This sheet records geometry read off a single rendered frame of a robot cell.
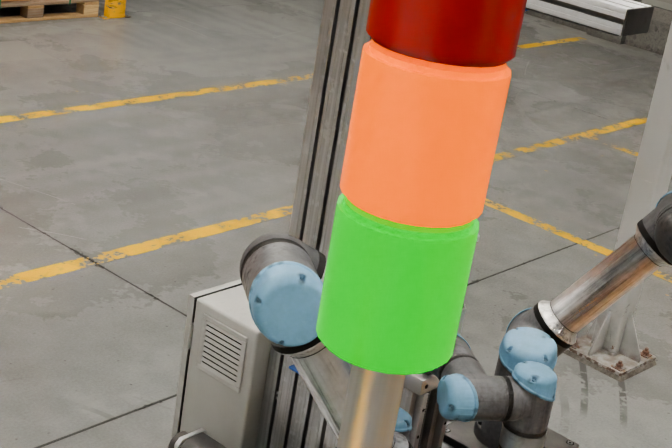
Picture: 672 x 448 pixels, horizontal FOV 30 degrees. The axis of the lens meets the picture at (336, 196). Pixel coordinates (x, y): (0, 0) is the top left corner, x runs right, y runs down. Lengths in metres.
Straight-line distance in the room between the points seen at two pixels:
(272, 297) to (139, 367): 3.05
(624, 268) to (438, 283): 2.24
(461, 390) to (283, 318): 0.36
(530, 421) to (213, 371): 0.78
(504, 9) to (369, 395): 0.15
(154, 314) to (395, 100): 4.93
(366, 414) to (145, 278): 5.18
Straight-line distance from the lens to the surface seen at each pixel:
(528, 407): 2.12
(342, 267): 0.43
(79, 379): 4.79
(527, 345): 2.62
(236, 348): 2.58
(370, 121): 0.41
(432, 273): 0.42
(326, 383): 1.98
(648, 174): 5.38
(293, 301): 1.88
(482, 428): 2.68
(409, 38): 0.39
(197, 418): 2.73
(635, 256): 2.65
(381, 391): 0.45
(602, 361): 5.57
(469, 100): 0.40
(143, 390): 4.76
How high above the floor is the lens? 2.36
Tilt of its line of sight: 20 degrees down
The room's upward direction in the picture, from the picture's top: 9 degrees clockwise
